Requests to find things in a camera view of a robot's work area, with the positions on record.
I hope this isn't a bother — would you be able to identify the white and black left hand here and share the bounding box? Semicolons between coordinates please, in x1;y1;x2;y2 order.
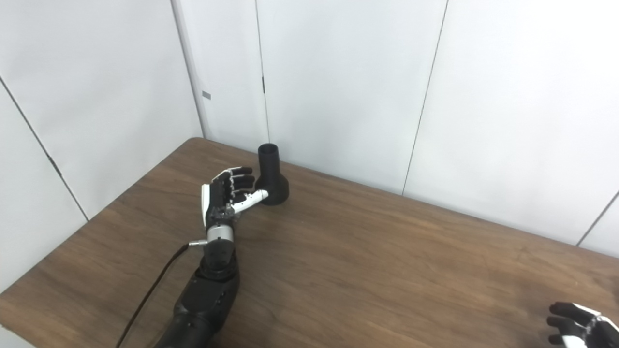
201;167;269;228

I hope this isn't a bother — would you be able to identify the white and black right hand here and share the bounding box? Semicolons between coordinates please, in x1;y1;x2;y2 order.
547;302;619;348

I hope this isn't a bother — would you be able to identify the black funnel-shaped nozzle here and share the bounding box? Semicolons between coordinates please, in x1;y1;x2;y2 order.
255;144;290;206

